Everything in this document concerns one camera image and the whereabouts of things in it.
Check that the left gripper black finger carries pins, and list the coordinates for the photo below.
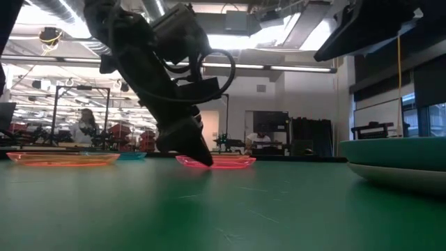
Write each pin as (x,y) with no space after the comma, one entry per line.
(184,141)

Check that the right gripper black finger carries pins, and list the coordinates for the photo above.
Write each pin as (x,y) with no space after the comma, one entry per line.
(366,38)

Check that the pink transparent plastic plate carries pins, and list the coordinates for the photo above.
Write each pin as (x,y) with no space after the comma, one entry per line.
(231,163)

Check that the blue transparent plastic plate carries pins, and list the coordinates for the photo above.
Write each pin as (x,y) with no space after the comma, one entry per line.
(134,156)

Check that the large teal plate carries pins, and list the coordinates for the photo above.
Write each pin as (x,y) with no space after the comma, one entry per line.
(400,153)

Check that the orange transparent plastic plate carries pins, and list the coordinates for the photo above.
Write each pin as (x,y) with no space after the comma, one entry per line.
(62,160)

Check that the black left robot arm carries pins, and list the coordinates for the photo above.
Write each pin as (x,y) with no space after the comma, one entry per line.
(139,62)

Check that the red storage bin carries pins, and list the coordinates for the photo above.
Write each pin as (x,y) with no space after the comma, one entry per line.
(148,139)
(120,131)

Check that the background robot with green lights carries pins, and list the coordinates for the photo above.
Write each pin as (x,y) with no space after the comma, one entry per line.
(228,142)

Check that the linear ceiling light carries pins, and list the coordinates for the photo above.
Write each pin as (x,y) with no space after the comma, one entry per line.
(299,68)

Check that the person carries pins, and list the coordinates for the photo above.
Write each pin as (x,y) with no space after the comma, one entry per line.
(85,130)
(258,138)

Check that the dark shelf rack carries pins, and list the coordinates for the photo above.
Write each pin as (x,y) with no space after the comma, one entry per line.
(270,122)

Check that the black equipment rack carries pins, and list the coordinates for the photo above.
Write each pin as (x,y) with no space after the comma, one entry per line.
(371,127)

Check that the grey ceiling unit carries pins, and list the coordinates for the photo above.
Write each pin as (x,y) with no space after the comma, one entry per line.
(237,22)

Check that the window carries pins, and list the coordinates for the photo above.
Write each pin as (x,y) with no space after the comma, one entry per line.
(435,120)

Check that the black tall cabinet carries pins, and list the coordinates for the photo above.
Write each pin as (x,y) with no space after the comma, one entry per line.
(311,136)

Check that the black computer mouse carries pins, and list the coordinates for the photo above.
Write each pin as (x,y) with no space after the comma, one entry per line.
(309,152)

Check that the yellow black ceiling reel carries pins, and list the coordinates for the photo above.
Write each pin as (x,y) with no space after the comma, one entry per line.
(50,35)

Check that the large beige plate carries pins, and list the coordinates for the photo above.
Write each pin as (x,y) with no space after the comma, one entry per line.
(411,181)

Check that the dark monitor screen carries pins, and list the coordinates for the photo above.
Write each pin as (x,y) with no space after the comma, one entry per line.
(7,116)

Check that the black robot station frame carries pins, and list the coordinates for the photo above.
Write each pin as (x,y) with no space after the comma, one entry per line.
(55,115)
(227,115)

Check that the white wall board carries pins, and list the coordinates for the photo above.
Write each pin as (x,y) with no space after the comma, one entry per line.
(376,111)

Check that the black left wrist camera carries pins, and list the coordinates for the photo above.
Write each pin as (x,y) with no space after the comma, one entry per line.
(181,33)

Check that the grey wall vent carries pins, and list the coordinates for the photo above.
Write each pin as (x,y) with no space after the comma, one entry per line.
(261,88)

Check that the silver ventilation duct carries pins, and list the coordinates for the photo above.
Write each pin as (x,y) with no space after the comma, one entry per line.
(66,14)
(150,7)

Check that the black table edge rail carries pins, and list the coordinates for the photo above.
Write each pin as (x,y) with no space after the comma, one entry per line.
(296,158)

